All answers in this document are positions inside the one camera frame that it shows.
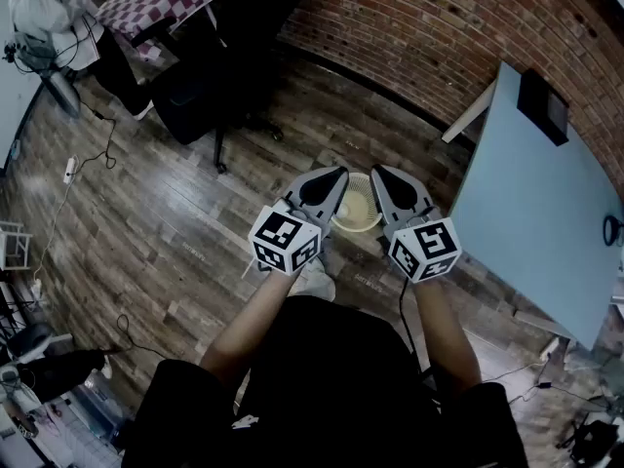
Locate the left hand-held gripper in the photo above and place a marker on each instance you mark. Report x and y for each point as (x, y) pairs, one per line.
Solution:
(285, 242)

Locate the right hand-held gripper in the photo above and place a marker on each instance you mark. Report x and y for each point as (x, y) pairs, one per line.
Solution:
(424, 249)

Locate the cream round waste bin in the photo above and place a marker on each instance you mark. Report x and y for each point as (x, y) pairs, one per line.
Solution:
(361, 215)

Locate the person's left forearm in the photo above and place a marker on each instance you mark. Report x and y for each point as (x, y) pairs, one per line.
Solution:
(239, 329)

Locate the person's right forearm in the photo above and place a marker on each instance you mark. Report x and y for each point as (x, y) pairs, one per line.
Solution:
(446, 334)

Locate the person's right shoe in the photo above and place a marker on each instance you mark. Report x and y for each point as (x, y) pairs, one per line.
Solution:
(326, 256)

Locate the person's grey trousers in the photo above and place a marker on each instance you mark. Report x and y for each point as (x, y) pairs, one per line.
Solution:
(314, 283)

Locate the black office chair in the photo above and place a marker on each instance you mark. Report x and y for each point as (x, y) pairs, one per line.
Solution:
(195, 95)

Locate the black box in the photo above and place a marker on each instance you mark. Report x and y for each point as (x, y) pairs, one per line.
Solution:
(536, 105)

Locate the person's black shirt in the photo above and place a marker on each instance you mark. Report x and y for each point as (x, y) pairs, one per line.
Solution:
(331, 383)

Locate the black desk lamp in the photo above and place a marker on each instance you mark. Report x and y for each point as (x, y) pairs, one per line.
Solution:
(605, 229)

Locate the white power strip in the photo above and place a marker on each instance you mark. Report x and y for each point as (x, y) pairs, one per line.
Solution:
(71, 169)

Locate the grey tower fan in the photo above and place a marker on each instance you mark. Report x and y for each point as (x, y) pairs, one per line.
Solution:
(61, 90)

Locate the white metal rack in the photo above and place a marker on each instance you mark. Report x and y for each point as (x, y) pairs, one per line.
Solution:
(19, 242)

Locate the dark round stand base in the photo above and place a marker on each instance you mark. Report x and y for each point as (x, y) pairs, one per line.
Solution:
(29, 338)

